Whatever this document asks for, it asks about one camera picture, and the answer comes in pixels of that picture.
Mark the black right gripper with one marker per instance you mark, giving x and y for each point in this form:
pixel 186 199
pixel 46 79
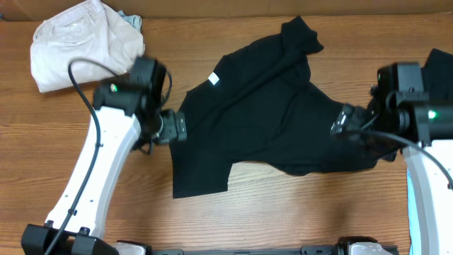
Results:
pixel 354 116

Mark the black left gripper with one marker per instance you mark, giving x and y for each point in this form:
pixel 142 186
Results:
pixel 178 126

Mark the black t-shirt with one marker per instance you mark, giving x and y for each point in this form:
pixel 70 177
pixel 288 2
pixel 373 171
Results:
pixel 259 105

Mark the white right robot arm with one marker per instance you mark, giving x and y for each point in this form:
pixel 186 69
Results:
pixel 401 117

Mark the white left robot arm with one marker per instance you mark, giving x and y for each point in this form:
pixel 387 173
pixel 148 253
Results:
pixel 126 114

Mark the black garment pile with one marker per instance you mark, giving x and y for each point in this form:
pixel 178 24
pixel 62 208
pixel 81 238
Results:
pixel 437 75

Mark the folded light blue jeans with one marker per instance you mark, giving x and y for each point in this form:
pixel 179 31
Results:
pixel 134 20

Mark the folded white garment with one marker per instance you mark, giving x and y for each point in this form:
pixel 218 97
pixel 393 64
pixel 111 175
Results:
pixel 91 30

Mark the light blue cloth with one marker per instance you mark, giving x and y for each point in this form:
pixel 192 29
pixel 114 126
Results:
pixel 414 227

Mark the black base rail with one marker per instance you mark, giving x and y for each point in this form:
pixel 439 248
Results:
pixel 355 245

